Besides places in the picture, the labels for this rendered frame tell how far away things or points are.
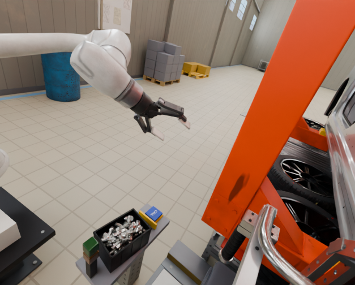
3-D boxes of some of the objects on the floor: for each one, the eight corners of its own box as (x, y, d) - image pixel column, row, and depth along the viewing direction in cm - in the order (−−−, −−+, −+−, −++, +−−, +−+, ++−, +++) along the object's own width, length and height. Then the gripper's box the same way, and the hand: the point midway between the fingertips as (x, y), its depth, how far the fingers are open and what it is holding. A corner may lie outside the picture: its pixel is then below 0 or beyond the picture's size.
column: (125, 292, 108) (133, 251, 87) (114, 279, 112) (118, 238, 91) (138, 277, 115) (148, 237, 94) (127, 265, 119) (133, 224, 98)
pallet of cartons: (192, 72, 829) (195, 61, 808) (208, 77, 805) (212, 67, 784) (180, 73, 731) (182, 62, 710) (198, 79, 706) (201, 68, 685)
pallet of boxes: (161, 76, 615) (167, 42, 564) (179, 82, 594) (187, 47, 543) (142, 78, 531) (147, 39, 481) (162, 86, 510) (170, 45, 460)
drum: (68, 89, 345) (64, 44, 308) (87, 98, 330) (86, 52, 292) (38, 94, 304) (30, 42, 266) (59, 104, 288) (54, 51, 251)
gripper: (163, 73, 58) (202, 113, 71) (116, 107, 72) (155, 135, 85) (161, 89, 54) (201, 128, 67) (110, 121, 67) (153, 149, 80)
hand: (174, 130), depth 75 cm, fingers open, 13 cm apart
